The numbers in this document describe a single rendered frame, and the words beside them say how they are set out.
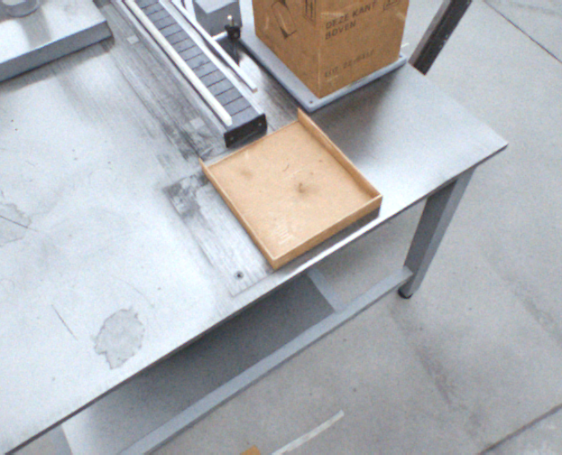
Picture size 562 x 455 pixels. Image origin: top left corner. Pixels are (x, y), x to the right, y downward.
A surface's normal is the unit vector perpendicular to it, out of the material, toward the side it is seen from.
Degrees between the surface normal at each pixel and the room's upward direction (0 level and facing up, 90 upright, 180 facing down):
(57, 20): 0
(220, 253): 0
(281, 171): 0
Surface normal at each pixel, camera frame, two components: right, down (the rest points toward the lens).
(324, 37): 0.53, 0.70
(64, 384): -0.05, -0.53
